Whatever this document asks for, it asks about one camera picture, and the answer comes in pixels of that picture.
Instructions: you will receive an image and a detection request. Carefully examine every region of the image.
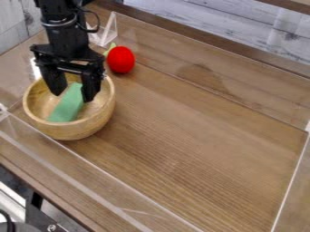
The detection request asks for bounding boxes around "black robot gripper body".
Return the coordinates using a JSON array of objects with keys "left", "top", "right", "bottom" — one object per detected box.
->
[{"left": 29, "top": 21, "right": 107, "bottom": 76}]

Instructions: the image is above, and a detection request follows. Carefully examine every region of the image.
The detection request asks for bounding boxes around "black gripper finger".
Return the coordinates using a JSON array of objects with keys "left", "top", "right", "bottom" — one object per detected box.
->
[
  {"left": 82, "top": 72, "right": 103, "bottom": 102},
  {"left": 40, "top": 65, "right": 68, "bottom": 96}
]

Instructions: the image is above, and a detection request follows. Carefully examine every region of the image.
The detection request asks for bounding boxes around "green rectangular block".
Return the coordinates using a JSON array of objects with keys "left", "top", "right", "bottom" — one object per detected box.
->
[{"left": 47, "top": 82, "right": 84, "bottom": 122}]

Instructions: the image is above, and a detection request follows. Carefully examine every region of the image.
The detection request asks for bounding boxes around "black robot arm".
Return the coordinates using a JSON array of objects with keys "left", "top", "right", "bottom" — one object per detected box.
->
[{"left": 31, "top": 0, "right": 104, "bottom": 102}]

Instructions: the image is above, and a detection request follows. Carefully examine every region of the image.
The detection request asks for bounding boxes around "brown wooden bowl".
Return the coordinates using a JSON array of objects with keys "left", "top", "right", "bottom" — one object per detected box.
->
[{"left": 21, "top": 74, "right": 115, "bottom": 140}]

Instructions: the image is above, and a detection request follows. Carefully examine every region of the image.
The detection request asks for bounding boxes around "red felt ball with leaf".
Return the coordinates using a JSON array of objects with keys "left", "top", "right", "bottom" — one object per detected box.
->
[{"left": 103, "top": 43, "right": 136, "bottom": 73}]

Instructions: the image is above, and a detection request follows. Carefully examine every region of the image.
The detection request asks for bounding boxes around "clear acrylic corner bracket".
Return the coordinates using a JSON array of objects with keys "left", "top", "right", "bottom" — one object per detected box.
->
[{"left": 88, "top": 13, "right": 118, "bottom": 47}]

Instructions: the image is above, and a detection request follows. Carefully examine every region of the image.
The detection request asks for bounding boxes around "clear acrylic front wall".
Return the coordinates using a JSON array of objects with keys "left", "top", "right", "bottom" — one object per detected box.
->
[{"left": 0, "top": 105, "right": 202, "bottom": 232}]

